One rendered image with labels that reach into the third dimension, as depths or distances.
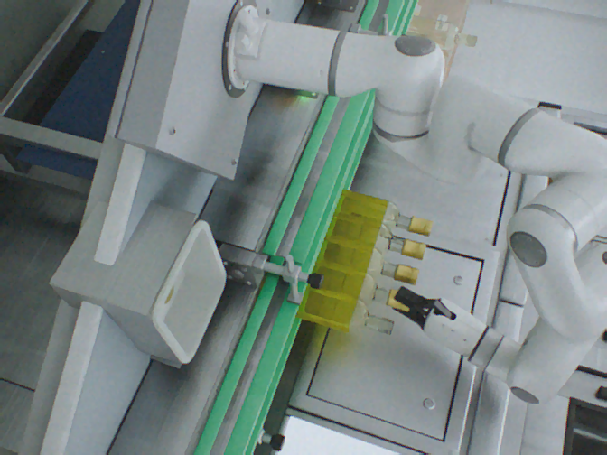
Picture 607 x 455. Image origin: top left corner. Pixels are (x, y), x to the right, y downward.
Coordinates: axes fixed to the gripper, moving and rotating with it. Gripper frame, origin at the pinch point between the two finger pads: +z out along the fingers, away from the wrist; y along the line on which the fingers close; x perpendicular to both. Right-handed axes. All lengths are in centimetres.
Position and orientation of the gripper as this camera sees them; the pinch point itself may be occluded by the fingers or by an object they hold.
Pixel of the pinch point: (405, 301)
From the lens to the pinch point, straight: 120.6
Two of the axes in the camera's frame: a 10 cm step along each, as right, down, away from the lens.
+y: -0.5, -5.1, -8.6
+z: -8.2, -4.6, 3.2
